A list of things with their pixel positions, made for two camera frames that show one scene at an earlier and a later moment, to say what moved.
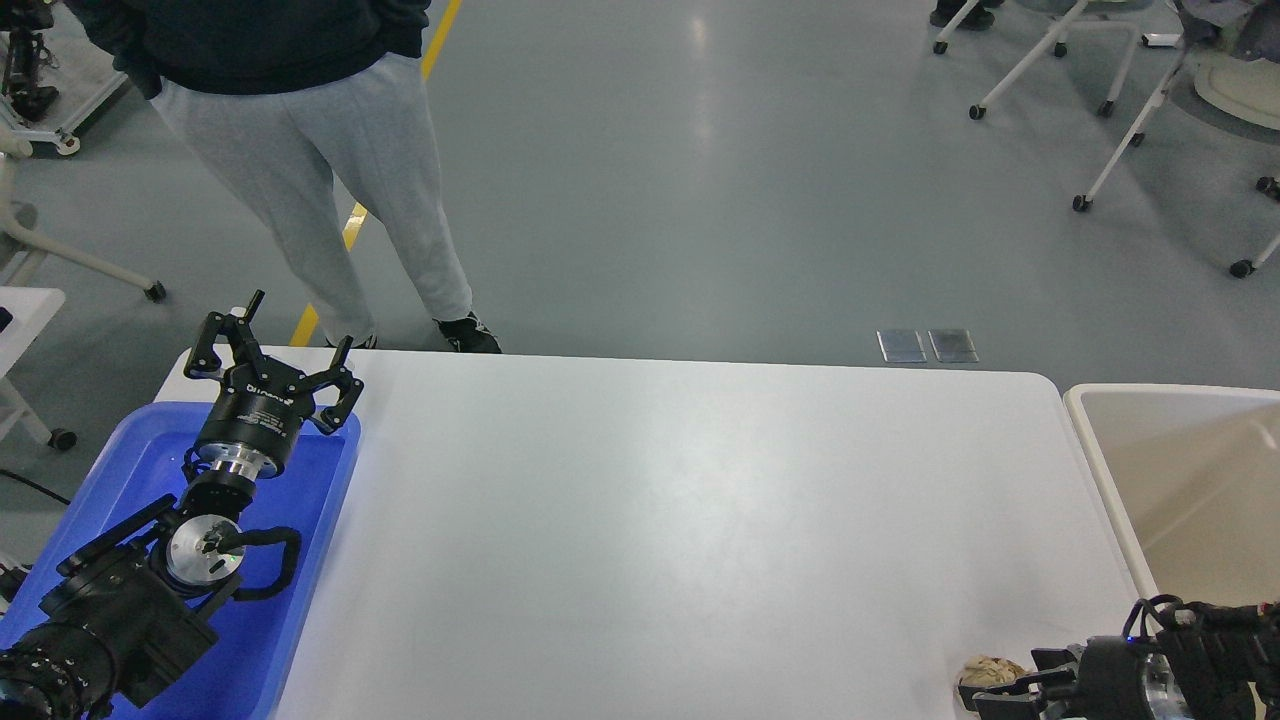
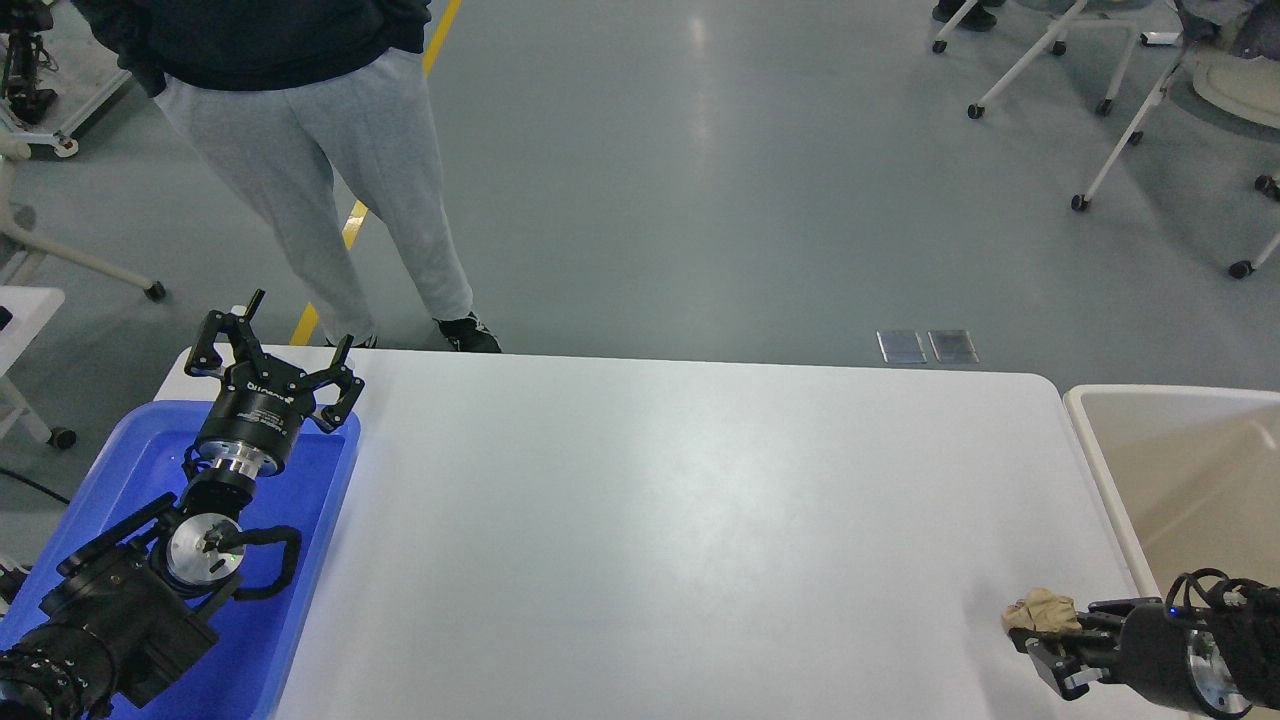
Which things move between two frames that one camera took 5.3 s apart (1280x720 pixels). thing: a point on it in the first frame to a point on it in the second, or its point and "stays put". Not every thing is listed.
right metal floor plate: (954, 346) stays put
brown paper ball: (991, 670) to (1042, 610)
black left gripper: (262, 402) stays put
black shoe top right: (977, 18) stays put
